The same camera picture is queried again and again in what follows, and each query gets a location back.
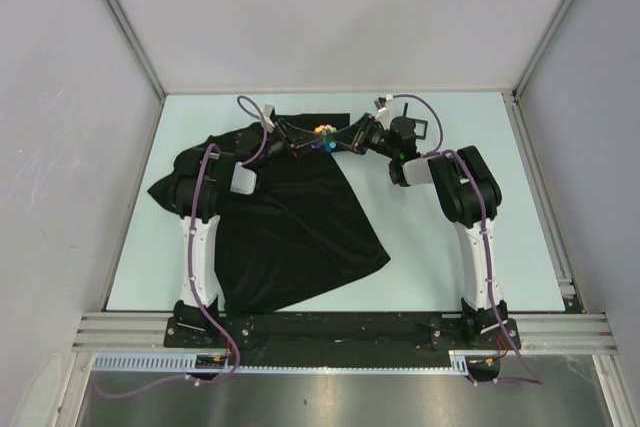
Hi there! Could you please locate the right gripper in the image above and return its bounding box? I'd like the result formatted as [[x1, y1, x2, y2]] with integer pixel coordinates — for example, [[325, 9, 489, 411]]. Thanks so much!
[[327, 113, 397, 160]]

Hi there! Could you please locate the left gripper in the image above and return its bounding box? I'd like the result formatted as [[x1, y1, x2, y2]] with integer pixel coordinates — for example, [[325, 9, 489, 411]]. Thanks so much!
[[254, 118, 322, 169]]

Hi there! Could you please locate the colourful pom-pom brooch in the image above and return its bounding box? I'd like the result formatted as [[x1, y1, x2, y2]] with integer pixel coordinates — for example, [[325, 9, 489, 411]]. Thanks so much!
[[312, 124, 337, 153]]

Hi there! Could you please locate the black t-shirt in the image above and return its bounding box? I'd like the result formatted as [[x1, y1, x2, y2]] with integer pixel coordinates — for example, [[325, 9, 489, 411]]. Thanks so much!
[[148, 123, 390, 315]]

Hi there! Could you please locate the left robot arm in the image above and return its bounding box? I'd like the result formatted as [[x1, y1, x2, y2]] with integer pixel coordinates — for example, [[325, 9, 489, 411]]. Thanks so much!
[[148, 116, 325, 347]]

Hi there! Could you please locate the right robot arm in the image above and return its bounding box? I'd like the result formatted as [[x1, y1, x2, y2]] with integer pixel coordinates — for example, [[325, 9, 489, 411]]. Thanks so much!
[[323, 114, 508, 348]]

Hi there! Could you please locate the small black stand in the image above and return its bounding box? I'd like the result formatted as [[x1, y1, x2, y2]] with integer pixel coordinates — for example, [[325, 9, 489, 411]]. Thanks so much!
[[403, 102, 429, 140]]

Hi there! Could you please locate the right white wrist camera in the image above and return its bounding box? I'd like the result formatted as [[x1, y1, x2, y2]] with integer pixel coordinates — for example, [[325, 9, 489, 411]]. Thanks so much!
[[374, 95, 394, 122]]

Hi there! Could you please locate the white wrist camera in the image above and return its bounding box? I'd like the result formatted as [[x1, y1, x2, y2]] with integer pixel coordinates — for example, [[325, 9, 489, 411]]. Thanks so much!
[[374, 95, 394, 122], [262, 104, 277, 132]]

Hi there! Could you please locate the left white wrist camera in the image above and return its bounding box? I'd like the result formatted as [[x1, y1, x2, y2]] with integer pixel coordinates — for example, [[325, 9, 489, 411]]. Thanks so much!
[[262, 104, 277, 132]]

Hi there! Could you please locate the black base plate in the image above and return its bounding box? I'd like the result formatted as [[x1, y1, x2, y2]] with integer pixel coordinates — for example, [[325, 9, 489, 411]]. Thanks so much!
[[163, 312, 521, 351]]

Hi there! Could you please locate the white slotted cable duct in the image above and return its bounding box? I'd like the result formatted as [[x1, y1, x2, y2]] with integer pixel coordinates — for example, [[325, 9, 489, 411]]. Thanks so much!
[[93, 352, 501, 375]]

